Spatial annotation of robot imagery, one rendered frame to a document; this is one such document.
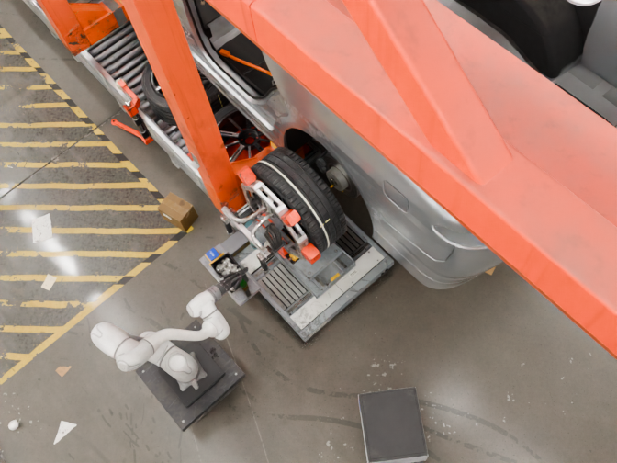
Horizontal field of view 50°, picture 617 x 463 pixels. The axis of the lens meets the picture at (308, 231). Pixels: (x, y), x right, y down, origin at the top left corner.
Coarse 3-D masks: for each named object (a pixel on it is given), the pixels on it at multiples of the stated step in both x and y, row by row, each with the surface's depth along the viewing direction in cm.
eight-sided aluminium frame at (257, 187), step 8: (256, 184) 374; (248, 192) 397; (256, 192) 372; (248, 200) 405; (256, 200) 411; (264, 200) 369; (272, 208) 367; (280, 208) 365; (280, 216) 364; (296, 224) 369; (304, 232) 372; (288, 240) 411; (296, 240) 371; (304, 240) 373; (288, 248) 407; (296, 248) 407
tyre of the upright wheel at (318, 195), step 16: (272, 160) 377; (288, 160) 372; (304, 160) 372; (272, 176) 368; (288, 176) 367; (304, 176) 366; (288, 192) 363; (304, 192) 365; (320, 192) 367; (304, 208) 364; (320, 208) 367; (336, 208) 372; (304, 224) 369; (336, 224) 377; (320, 240) 376; (336, 240) 395
